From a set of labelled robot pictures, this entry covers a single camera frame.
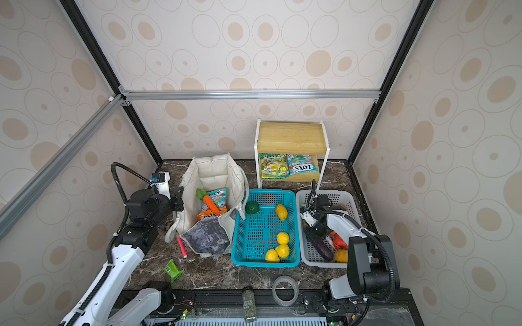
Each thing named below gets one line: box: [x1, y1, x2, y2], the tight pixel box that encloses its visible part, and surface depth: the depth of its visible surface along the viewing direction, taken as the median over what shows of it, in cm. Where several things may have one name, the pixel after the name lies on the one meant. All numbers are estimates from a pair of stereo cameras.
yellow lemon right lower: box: [275, 243, 291, 259], surface depth 84 cm
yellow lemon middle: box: [276, 231, 290, 245], surface depth 87 cm
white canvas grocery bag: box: [164, 153, 250, 258], surface depth 80 cm
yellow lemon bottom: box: [265, 249, 281, 263], surface depth 83 cm
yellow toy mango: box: [334, 248, 349, 264], surface depth 82 cm
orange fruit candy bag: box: [196, 204, 228, 221], surface depth 88 cm
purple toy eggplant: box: [312, 240, 334, 262], surface depth 85 cm
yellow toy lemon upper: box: [275, 203, 288, 221], surface depth 95 cm
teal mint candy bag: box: [201, 188, 228, 212], surface depth 94 cm
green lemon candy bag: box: [259, 153, 290, 180], surface depth 94 cm
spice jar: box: [241, 286, 257, 323], surface depth 72 cm
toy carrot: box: [195, 188, 221, 216], surface depth 90 cm
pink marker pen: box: [176, 234, 188, 259], surface depth 87 cm
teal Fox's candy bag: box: [286, 154, 319, 176], surface depth 96 cm
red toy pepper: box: [333, 232, 349, 250], surface depth 85 cm
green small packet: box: [163, 258, 184, 282], surface depth 81 cm
